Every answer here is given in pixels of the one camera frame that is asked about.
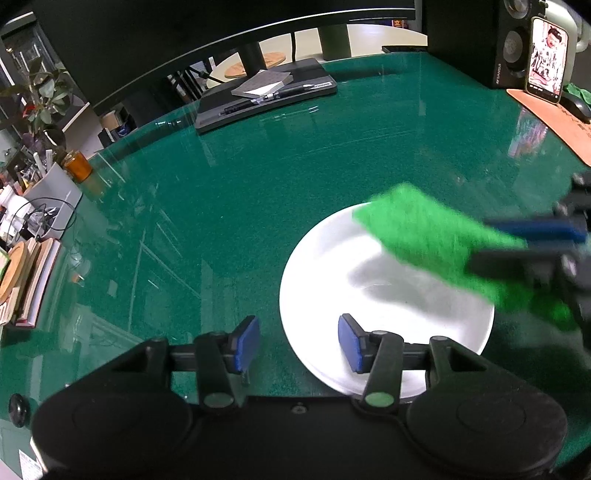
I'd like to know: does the grey storage box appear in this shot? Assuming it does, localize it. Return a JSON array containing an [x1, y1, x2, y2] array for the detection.
[[22, 161, 84, 232]]

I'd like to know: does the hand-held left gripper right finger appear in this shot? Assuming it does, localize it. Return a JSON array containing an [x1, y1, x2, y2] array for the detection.
[[338, 314, 490, 411]]

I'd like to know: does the brown leather mouse pad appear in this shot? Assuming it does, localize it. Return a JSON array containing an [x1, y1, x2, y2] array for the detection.
[[506, 88, 591, 168]]

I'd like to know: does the potted plant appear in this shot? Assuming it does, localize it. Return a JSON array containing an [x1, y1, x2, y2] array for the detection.
[[0, 60, 75, 149]]

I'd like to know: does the smartphone with lit screen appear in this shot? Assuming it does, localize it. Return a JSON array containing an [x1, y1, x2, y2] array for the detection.
[[525, 16, 570, 105]]

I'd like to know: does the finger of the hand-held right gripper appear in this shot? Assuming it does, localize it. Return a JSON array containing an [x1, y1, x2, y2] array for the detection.
[[485, 173, 591, 245], [468, 249, 578, 287]]

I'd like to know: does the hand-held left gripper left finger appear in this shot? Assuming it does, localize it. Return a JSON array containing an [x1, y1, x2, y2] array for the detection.
[[111, 316, 260, 411]]

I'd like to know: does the stack of books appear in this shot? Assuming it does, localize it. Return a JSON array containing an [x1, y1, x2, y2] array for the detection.
[[0, 237, 64, 329]]

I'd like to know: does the black computer monitor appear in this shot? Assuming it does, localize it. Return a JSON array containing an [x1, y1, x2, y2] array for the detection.
[[32, 0, 422, 108]]

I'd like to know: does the orange jar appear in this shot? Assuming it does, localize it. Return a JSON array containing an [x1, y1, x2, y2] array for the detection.
[[64, 150, 96, 184]]

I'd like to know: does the grey notebook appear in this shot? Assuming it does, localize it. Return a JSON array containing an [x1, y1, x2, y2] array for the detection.
[[231, 69, 294, 99]]

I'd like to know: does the round wooden coaster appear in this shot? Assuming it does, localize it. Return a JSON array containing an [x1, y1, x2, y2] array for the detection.
[[224, 52, 288, 79]]

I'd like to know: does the round wooden board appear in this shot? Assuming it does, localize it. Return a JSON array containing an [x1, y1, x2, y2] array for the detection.
[[0, 241, 32, 306]]

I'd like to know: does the green cleaning cloth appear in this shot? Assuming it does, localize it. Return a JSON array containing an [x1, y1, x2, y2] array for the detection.
[[352, 183, 578, 331]]

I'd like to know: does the black pen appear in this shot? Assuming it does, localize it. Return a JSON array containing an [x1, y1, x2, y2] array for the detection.
[[221, 82, 334, 115]]

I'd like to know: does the black round knob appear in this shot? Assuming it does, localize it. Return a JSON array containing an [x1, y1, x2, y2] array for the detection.
[[8, 394, 31, 424]]

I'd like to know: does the green plush toy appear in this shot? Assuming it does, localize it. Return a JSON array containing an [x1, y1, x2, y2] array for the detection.
[[563, 82, 591, 106]]

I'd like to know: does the black monitor stand base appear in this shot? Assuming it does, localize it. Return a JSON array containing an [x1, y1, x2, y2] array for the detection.
[[194, 41, 339, 136]]

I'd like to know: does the black computer mouse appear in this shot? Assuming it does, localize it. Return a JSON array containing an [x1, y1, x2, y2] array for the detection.
[[560, 95, 591, 124]]

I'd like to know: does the black speaker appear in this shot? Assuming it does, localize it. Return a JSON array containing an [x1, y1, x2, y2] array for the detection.
[[491, 0, 533, 89]]

